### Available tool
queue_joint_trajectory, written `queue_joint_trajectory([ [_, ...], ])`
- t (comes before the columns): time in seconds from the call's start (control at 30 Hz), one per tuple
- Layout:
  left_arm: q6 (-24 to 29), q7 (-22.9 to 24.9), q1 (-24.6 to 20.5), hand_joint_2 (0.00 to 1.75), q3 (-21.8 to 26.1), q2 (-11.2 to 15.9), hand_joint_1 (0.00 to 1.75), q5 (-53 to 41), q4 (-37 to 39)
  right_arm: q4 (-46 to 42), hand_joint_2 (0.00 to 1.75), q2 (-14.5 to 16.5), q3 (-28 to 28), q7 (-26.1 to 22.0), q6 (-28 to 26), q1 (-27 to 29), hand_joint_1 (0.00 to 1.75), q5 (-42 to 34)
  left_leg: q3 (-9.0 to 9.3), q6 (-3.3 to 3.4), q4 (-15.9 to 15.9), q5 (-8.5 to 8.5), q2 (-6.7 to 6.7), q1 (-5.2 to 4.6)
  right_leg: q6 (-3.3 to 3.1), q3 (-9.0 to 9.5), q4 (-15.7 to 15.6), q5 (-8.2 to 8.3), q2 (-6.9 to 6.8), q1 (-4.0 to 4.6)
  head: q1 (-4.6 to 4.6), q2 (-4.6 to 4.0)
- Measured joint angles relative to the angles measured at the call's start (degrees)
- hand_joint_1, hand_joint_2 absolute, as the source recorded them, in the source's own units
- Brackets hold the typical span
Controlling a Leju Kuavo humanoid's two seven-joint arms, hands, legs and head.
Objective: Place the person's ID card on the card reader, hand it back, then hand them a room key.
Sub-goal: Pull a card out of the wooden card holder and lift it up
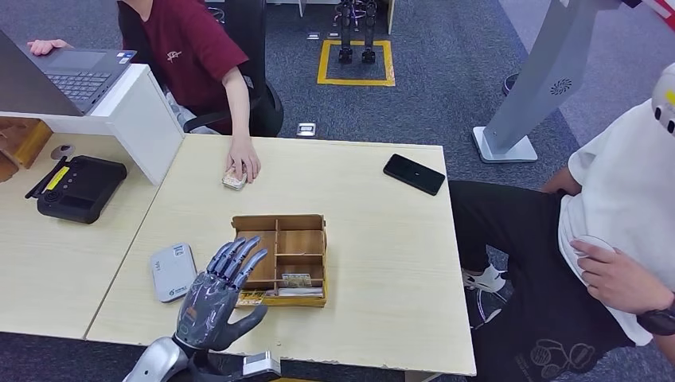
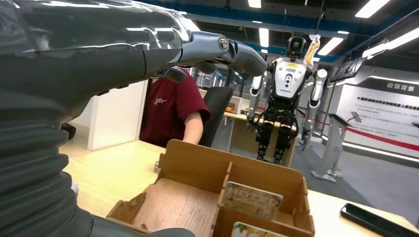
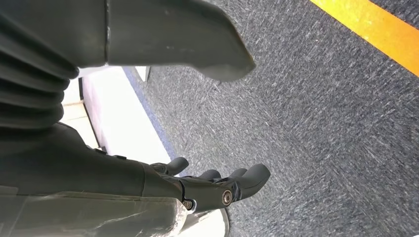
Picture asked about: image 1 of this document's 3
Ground person's left hand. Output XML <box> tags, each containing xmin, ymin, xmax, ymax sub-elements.
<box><xmin>569</xmin><ymin>240</ymin><xmax>675</xmax><ymax>316</ymax></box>
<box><xmin>225</xmin><ymin>134</ymin><xmax>262</xmax><ymax>184</ymax></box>

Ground black office chair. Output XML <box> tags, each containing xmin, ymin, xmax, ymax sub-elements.
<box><xmin>181</xmin><ymin>0</ymin><xmax>285</xmax><ymax>138</ymax></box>

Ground person's right hand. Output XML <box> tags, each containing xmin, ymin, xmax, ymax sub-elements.
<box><xmin>27</xmin><ymin>38</ymin><xmax>72</xmax><ymax>57</ymax></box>

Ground black wristwatch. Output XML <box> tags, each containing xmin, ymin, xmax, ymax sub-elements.
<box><xmin>635</xmin><ymin>298</ymin><xmax>675</xmax><ymax>337</ymax></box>

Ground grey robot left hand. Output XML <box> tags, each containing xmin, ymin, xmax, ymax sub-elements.
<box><xmin>174</xmin><ymin>236</ymin><xmax>270</xmax><ymax>353</ymax></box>

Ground person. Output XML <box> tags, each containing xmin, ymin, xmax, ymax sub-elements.
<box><xmin>27</xmin><ymin>0</ymin><xmax>262</xmax><ymax>184</ymax></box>
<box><xmin>448</xmin><ymin>62</ymin><xmax>675</xmax><ymax>382</ymax></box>

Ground white handheld clicker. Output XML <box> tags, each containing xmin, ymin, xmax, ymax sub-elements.
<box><xmin>570</xmin><ymin>235</ymin><xmax>617</xmax><ymax>283</ymax></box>

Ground chrome chair base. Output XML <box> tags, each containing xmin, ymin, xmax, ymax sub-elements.
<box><xmin>474</xmin><ymin>287</ymin><xmax>510</xmax><ymax>331</ymax></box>

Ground black controller with yellow strip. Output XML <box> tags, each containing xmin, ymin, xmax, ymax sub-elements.
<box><xmin>25</xmin><ymin>154</ymin><xmax>128</xmax><ymax>225</ymax></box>

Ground white card reader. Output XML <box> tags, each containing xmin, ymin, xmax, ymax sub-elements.
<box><xmin>150</xmin><ymin>242</ymin><xmax>198</xmax><ymax>304</ymax></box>

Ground black humanoid robot legs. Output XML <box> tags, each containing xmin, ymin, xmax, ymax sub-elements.
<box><xmin>333</xmin><ymin>0</ymin><xmax>379</xmax><ymax>65</ymax></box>

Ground dark grey laptop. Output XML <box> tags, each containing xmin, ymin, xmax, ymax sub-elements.
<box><xmin>0</xmin><ymin>30</ymin><xmax>138</xmax><ymax>117</ymax></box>

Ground white card stack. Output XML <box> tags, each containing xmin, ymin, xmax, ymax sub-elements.
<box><xmin>276</xmin><ymin>286</ymin><xmax>324</xmax><ymax>298</ymax></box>

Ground wooden compartment box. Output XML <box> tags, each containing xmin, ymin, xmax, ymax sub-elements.
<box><xmin>231</xmin><ymin>213</ymin><xmax>328</xmax><ymax>309</ymax></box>

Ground yellow room key card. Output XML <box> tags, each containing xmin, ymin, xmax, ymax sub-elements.
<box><xmin>236</xmin><ymin>290</ymin><xmax>267</xmax><ymax>308</ymax></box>

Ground white desk riser shelf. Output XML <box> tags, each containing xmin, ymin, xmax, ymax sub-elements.
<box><xmin>0</xmin><ymin>63</ymin><xmax>185</xmax><ymax>186</ymax></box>

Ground dark round floor base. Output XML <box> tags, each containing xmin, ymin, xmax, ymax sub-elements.
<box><xmin>501</xmin><ymin>72</ymin><xmax>522</xmax><ymax>98</ymax></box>

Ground white shoe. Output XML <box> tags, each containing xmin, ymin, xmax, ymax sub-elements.
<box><xmin>462</xmin><ymin>263</ymin><xmax>509</xmax><ymax>294</ymax></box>

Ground grey kiosk stand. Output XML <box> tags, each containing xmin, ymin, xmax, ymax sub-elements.
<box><xmin>471</xmin><ymin>0</ymin><xmax>623</xmax><ymax>165</ymax></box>

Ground brown wooden box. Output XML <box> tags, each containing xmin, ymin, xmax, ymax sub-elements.
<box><xmin>0</xmin><ymin>116</ymin><xmax>54</xmax><ymax>184</ymax></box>

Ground black smartphone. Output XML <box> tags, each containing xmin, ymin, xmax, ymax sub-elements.
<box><xmin>382</xmin><ymin>153</ymin><xmax>447</xmax><ymax>197</ymax></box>

